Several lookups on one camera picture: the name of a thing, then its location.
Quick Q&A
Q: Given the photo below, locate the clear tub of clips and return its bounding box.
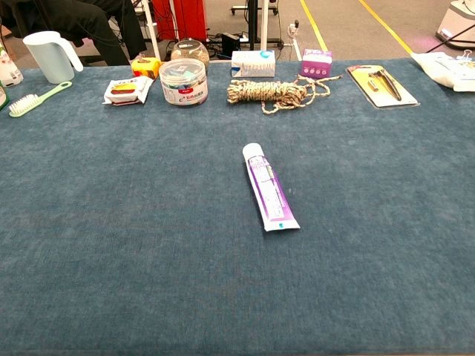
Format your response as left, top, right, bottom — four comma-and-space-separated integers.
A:
158, 58, 209, 107

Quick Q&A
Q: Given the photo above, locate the black adapter box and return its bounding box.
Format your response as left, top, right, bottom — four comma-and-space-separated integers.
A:
221, 32, 242, 56

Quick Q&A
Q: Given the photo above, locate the blue table mat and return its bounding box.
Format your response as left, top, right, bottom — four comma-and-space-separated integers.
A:
0, 57, 475, 356

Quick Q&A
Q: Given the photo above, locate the white post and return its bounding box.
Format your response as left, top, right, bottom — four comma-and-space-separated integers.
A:
259, 0, 270, 51

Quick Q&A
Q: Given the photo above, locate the white and blue box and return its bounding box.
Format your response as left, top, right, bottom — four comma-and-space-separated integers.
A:
230, 50, 277, 79

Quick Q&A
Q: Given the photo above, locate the pale blue plastic pitcher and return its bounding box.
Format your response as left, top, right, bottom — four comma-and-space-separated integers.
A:
22, 30, 85, 85

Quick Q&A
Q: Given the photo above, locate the black tripod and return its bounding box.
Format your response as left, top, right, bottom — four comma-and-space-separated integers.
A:
222, 0, 285, 51

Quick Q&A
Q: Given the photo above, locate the black wheeled frame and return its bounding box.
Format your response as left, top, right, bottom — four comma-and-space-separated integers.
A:
230, 3, 279, 16

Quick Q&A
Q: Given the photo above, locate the small purple box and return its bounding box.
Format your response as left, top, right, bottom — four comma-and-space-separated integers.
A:
301, 48, 333, 78

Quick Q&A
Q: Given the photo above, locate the mint green brush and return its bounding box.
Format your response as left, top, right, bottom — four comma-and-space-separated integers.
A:
8, 81, 73, 119

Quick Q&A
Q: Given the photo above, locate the person in black trousers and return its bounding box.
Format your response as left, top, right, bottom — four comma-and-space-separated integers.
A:
0, 0, 148, 67

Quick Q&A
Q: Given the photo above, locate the white table leg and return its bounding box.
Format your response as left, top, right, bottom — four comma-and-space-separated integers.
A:
142, 0, 163, 62

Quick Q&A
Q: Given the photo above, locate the beige braided rope bundle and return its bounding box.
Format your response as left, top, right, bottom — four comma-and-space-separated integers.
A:
226, 73, 343, 115

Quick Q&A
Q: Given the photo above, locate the purple toothpaste tube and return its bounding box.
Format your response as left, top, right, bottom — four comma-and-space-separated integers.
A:
242, 142, 301, 232

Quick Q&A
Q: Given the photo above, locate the white printed bag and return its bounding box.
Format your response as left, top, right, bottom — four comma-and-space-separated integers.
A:
410, 51, 475, 93

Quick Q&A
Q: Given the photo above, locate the red cabinet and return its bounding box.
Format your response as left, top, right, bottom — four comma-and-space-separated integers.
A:
151, 0, 209, 42

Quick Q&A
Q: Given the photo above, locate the razor in blister pack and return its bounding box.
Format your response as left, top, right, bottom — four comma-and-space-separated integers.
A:
345, 65, 420, 108

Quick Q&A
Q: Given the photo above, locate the yellow tape measure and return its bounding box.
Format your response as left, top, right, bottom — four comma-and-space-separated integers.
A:
131, 56, 163, 80

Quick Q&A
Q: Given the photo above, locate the white snack packet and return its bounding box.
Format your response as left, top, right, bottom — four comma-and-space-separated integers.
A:
102, 76, 154, 107

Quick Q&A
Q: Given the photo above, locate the white machine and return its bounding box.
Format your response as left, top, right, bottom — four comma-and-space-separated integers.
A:
434, 0, 475, 50

